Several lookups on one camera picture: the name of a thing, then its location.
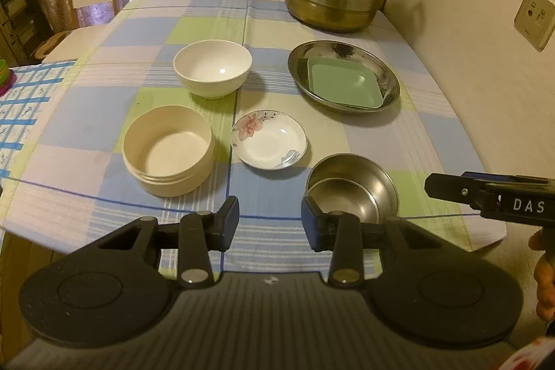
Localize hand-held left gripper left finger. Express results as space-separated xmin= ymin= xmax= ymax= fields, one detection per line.
xmin=65 ymin=196 xmax=240 ymax=289

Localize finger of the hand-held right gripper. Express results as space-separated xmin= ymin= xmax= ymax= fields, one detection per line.
xmin=425 ymin=172 xmax=549 ymax=210

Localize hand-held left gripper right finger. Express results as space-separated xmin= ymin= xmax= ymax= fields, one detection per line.
xmin=301 ymin=197 xmax=475 ymax=289

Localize stainless steel bowl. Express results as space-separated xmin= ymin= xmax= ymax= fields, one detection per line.
xmin=306 ymin=153 xmax=400 ymax=224

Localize small floral white plate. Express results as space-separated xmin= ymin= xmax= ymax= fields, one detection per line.
xmin=231 ymin=110 xmax=308 ymax=170

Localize beige round bowl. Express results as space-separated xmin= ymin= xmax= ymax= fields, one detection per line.
xmin=122 ymin=105 xmax=216 ymax=197

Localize green square plate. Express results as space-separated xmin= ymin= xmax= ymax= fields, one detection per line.
xmin=306 ymin=59 xmax=386 ymax=109

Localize white round bowl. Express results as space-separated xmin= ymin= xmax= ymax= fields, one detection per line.
xmin=173 ymin=40 xmax=253 ymax=100

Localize stainless steel round plate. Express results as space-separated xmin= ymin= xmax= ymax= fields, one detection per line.
xmin=287 ymin=41 xmax=401 ymax=113

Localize person's right hand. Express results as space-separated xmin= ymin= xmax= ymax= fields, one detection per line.
xmin=529 ymin=229 xmax=555 ymax=323

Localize checked pastel tablecloth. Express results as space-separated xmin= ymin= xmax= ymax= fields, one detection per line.
xmin=0 ymin=0 xmax=508 ymax=282

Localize blue grid patterned cloth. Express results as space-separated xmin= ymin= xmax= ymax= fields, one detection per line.
xmin=0 ymin=60 xmax=76 ymax=180

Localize colourful stacking cups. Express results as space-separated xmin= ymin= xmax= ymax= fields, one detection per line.
xmin=0 ymin=59 xmax=16 ymax=95

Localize beige wall outlet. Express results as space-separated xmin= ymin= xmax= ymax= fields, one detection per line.
xmin=514 ymin=0 xmax=555 ymax=52

